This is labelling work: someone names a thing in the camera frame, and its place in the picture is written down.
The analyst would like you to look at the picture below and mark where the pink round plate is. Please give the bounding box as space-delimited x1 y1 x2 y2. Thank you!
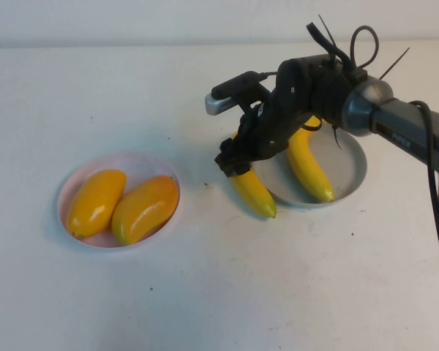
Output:
57 151 181 249

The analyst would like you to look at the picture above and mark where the grey round plate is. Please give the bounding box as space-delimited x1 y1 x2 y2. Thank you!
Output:
250 124 368 209

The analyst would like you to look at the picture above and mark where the yellow-orange mango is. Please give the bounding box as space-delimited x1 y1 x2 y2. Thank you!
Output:
66 169 127 241

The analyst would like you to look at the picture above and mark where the yellow banana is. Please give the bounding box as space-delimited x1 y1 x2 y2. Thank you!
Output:
226 129 277 219
285 116 336 204

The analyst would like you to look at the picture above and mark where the black right camera bracket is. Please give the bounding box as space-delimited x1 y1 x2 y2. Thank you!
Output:
211 72 270 107

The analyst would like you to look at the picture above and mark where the orange mango with green tip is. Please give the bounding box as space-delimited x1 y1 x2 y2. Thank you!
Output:
111 175 179 246

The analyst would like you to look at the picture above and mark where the looped black zip tie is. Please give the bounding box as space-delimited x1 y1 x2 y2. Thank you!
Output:
350 24 380 74

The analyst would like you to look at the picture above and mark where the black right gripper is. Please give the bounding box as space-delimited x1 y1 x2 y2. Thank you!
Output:
214 102 308 178

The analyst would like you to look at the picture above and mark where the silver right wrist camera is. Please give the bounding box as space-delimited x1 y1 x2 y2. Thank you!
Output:
204 93 244 116

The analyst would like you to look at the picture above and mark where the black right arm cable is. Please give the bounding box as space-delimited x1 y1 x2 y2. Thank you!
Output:
306 22 439 290

